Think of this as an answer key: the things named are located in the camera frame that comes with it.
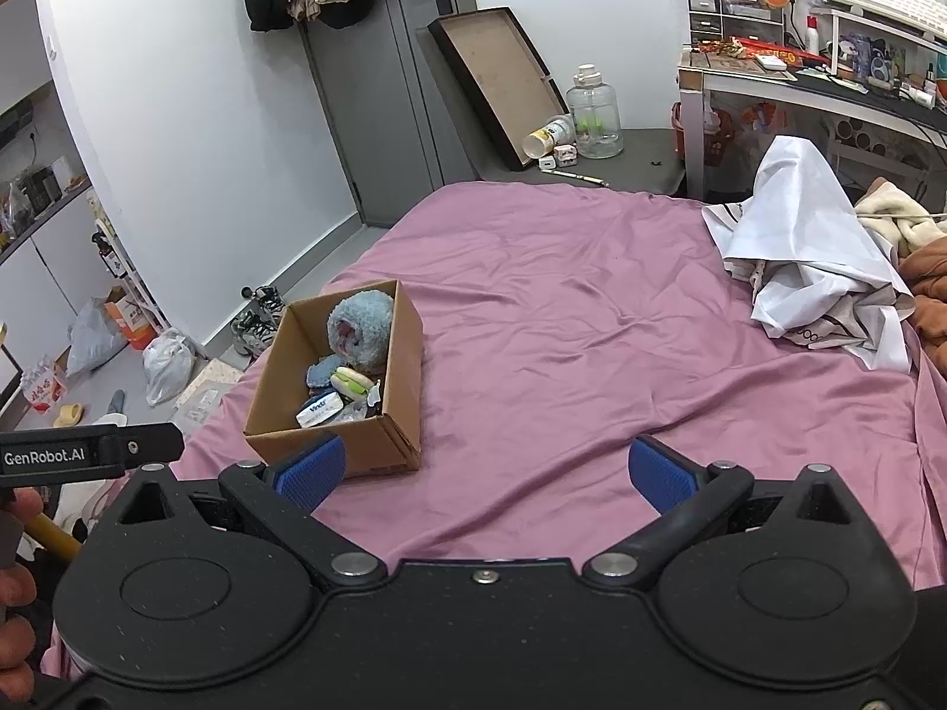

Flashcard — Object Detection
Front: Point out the white monitor riser shelf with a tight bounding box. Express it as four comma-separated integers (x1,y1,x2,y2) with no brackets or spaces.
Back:
806,6,947,82

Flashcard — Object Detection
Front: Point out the yellow-white tin can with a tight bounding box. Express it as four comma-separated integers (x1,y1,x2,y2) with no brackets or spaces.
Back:
521,116,576,158

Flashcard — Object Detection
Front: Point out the white plastic bag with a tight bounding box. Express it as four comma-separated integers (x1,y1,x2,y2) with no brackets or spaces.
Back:
142,327,197,406

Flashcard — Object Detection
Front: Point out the brown cardboard box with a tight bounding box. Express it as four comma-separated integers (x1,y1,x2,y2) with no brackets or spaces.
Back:
244,279,424,480

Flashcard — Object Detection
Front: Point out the blue tissue pack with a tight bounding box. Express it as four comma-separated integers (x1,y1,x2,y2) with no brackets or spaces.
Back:
296,393,345,428

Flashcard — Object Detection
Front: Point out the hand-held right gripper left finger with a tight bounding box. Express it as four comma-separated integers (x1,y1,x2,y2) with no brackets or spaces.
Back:
111,433,387,594

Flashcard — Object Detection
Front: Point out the black spray bottle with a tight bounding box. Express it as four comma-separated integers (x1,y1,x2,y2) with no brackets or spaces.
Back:
92,231,123,278

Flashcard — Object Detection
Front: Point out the clear plastic water jug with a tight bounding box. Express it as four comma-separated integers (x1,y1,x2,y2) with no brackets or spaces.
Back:
566,64,624,160

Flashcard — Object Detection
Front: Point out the white desk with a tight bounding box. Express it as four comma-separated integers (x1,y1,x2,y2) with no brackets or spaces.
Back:
677,44,947,201

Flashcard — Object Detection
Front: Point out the orange-brown cloth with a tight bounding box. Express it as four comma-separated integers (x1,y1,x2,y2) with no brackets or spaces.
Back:
904,237,947,378

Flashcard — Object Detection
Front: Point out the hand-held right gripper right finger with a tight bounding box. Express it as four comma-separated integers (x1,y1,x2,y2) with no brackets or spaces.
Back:
583,433,861,590

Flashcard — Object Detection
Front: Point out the pair of sneakers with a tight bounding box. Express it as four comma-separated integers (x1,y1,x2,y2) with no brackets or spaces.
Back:
231,285,286,356

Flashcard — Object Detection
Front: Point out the pink bed sheet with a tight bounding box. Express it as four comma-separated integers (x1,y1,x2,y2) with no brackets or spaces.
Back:
40,181,947,682

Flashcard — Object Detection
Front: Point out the person's left hand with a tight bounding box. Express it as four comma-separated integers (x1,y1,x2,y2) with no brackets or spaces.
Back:
0,488,47,698

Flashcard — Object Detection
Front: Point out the beige fleece blanket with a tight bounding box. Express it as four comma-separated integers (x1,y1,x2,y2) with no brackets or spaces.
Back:
854,177,947,260

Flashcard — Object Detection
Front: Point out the pen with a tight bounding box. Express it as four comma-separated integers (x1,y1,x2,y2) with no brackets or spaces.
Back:
540,169,611,188

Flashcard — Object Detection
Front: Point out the white crumpled sheet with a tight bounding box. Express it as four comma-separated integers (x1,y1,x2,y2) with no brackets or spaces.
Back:
701,134,919,375

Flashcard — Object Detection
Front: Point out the flat brown box black frame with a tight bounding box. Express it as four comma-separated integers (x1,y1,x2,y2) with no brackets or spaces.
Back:
427,7,567,171

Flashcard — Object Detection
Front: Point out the flat cardboard sheet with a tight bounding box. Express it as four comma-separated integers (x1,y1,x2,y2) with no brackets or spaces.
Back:
173,359,241,434

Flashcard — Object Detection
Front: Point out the grey plastic bag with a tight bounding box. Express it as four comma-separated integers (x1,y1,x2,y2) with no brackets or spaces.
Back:
68,298,127,375

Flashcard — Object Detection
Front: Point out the orange cardboard box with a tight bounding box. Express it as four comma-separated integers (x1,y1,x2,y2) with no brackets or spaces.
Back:
104,285,160,348

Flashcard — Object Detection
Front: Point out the grey fuzzy plush with pink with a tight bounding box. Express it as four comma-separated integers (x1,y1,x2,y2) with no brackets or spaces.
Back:
327,290,395,372

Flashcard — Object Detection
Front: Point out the grey drawer organizer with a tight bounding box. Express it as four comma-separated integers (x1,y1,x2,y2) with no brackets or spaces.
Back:
684,0,785,46

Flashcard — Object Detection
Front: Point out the red-white packet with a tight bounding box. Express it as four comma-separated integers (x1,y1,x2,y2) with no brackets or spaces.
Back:
22,355,69,415

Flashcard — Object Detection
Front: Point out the clear bag of white pellets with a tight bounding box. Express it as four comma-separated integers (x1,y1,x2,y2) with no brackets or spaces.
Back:
333,383,383,426

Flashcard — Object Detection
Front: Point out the yellow stick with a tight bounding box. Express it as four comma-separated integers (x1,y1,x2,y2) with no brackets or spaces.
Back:
28,514,82,559

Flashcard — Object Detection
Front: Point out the grey door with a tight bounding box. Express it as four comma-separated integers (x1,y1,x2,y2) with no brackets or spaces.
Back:
299,0,482,227

